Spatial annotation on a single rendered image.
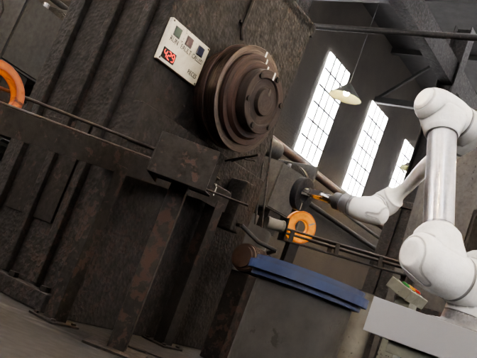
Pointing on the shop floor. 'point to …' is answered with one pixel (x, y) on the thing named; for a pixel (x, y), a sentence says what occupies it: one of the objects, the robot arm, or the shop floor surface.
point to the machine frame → (186, 110)
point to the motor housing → (231, 303)
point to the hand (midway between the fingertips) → (303, 190)
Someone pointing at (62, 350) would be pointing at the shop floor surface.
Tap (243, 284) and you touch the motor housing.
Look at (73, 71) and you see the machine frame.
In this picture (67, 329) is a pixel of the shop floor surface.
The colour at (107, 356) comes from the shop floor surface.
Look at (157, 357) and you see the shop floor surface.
